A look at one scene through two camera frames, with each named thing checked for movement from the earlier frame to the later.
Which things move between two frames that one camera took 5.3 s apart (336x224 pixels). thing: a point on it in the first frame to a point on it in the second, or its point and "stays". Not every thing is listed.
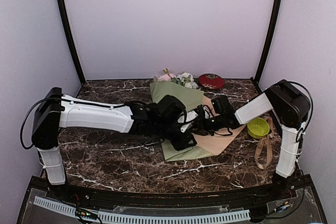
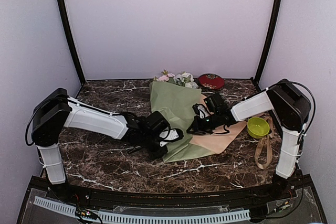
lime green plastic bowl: (258, 127) stays
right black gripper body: (209, 127) stays
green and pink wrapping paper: (213, 136) stays
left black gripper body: (178, 144) to (155, 155)
